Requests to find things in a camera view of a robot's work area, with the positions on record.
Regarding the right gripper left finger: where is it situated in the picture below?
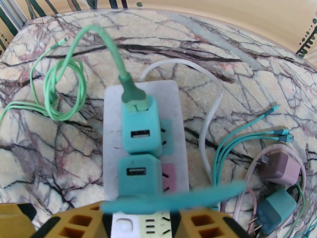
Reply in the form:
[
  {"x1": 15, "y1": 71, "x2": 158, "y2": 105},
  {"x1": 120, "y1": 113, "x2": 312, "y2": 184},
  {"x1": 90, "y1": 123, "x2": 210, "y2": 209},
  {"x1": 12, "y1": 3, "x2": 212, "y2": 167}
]
[{"x1": 0, "y1": 204, "x2": 112, "y2": 238}]

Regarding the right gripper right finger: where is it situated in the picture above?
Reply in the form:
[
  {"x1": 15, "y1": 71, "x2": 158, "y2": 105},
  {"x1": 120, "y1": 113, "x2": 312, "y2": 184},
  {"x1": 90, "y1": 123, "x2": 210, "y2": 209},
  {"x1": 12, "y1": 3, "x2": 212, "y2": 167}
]
[{"x1": 178, "y1": 207, "x2": 252, "y2": 238}]

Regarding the teal USB wall charger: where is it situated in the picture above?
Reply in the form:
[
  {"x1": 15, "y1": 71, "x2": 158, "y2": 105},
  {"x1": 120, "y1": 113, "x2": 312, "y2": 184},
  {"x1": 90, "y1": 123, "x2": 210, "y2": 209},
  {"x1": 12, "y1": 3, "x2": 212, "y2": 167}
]
[
  {"x1": 249, "y1": 189, "x2": 297, "y2": 235},
  {"x1": 117, "y1": 154, "x2": 164, "y2": 203},
  {"x1": 121, "y1": 96, "x2": 163, "y2": 157}
]

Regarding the mauve USB wall charger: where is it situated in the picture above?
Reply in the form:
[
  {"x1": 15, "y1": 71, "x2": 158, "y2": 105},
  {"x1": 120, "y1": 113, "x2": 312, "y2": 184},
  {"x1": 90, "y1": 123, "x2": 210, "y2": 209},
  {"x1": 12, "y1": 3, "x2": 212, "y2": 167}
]
[{"x1": 256, "y1": 151, "x2": 301, "y2": 185}]

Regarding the white power strip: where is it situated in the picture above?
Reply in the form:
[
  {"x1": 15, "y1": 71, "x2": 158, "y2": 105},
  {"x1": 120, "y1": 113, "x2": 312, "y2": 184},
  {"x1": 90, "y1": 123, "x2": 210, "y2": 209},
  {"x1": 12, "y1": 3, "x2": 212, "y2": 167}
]
[{"x1": 103, "y1": 80, "x2": 191, "y2": 238}]

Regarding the thin pink cable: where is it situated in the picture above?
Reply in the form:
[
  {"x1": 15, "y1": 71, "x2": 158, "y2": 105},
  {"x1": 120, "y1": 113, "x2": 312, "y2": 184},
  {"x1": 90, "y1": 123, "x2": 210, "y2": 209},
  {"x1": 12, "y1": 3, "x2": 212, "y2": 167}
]
[{"x1": 233, "y1": 144, "x2": 307, "y2": 238}]

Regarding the white power strip cord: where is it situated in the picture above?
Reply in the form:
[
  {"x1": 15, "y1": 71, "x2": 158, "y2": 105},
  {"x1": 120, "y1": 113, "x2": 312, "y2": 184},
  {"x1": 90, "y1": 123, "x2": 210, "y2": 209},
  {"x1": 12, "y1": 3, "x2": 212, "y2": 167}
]
[{"x1": 139, "y1": 59, "x2": 224, "y2": 185}]

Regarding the light green USB cable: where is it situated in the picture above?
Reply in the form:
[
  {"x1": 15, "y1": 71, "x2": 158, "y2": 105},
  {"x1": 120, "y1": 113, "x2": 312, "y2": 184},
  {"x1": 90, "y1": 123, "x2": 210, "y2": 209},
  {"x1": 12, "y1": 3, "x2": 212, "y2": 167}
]
[
  {"x1": 285, "y1": 182, "x2": 307, "y2": 238},
  {"x1": 0, "y1": 25, "x2": 149, "y2": 123}
]

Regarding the teal multi-head charging cable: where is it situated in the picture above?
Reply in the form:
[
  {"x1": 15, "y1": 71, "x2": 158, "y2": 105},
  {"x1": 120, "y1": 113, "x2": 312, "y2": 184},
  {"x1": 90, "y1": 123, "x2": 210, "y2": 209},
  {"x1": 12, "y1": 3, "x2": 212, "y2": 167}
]
[{"x1": 212, "y1": 104, "x2": 294, "y2": 186}]

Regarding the aluminium frame post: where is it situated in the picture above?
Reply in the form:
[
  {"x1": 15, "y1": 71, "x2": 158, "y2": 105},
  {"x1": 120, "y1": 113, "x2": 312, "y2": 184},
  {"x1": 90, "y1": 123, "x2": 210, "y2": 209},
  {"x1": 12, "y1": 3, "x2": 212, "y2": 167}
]
[{"x1": 0, "y1": 0, "x2": 27, "y2": 31}]

